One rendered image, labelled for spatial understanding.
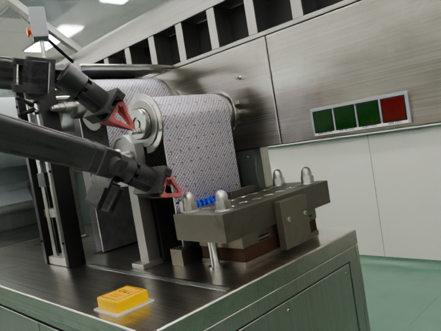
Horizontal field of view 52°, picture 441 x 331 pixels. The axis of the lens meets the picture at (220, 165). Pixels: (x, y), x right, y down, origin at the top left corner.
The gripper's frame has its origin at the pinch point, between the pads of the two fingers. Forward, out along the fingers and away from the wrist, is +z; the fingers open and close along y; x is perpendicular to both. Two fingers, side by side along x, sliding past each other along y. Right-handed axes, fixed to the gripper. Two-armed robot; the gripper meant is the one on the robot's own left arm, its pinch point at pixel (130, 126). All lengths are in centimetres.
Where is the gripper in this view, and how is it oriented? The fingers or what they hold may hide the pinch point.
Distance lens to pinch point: 107.7
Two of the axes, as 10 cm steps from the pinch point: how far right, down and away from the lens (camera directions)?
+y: 7.0, -0.7, -7.1
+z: 6.4, 5.3, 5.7
